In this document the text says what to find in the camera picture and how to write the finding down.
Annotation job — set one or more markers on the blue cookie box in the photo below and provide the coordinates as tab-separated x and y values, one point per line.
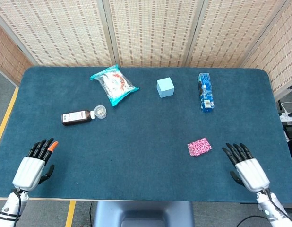
206	92

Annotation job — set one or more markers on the blue felt table mat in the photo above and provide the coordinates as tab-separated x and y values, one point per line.
136	142

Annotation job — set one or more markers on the brown medicine bottle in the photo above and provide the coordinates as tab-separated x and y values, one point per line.
75	117

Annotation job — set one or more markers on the small clear round jar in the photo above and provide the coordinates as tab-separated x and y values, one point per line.
100	111

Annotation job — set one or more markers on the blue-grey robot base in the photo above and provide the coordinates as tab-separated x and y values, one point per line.
143	212

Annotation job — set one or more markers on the teal snack bag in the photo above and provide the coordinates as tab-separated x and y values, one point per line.
115	85

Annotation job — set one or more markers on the white power strip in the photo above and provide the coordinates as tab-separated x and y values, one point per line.
287	116

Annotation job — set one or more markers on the right five-finger robot hand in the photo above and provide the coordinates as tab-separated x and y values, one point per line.
252	173

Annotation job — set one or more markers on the woven bamboo screen panel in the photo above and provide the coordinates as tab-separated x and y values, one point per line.
6	56
231	30
56	30
153	30
278	52

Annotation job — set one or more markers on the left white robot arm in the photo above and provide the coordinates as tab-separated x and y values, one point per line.
7	209

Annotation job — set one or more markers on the left five-finger robot hand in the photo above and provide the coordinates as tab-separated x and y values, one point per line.
29	171

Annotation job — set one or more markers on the light blue cube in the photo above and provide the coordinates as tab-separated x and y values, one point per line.
165	87

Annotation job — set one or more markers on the pink patterned block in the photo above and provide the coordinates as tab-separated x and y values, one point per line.
199	147

